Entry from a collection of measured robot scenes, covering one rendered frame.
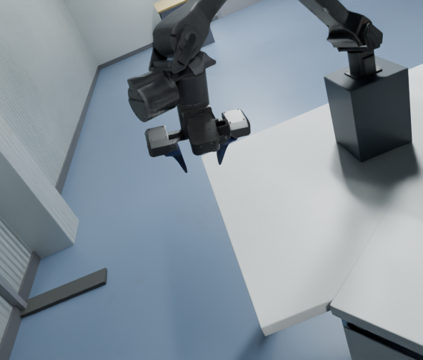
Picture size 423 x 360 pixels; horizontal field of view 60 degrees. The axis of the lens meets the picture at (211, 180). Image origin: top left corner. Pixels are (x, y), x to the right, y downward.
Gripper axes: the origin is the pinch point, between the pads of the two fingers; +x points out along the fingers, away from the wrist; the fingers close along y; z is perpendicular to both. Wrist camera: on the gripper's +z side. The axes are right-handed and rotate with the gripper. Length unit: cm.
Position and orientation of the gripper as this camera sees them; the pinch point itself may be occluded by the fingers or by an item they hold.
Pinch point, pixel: (201, 153)
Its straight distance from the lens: 70.2
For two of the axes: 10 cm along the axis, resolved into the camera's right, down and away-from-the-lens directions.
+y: 9.6, -2.4, 1.2
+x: 1.0, 7.5, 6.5
